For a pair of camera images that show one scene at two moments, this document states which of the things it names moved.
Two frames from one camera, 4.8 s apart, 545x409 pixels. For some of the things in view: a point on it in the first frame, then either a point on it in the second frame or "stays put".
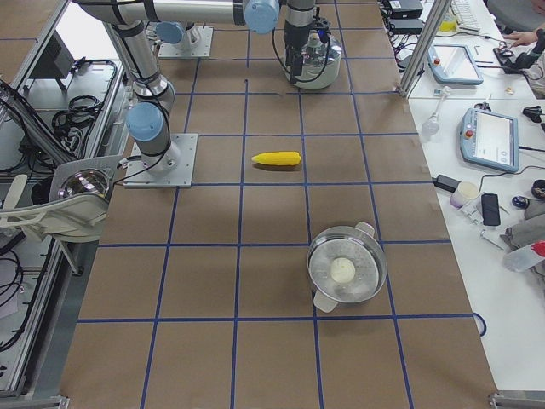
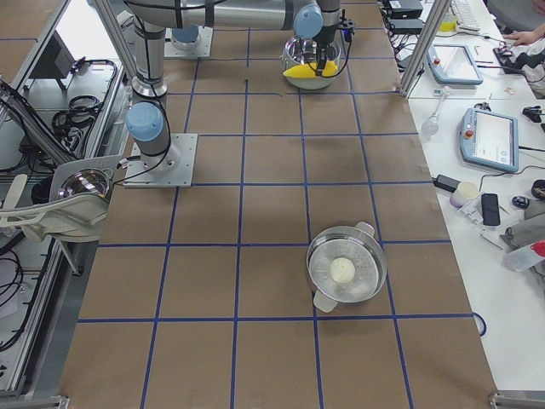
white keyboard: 465,15 stays put
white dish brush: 431,123 stays put
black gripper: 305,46 -> 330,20
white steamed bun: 342,270 stays put
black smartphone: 490,210 stays put
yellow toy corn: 278,158 -> 309,70
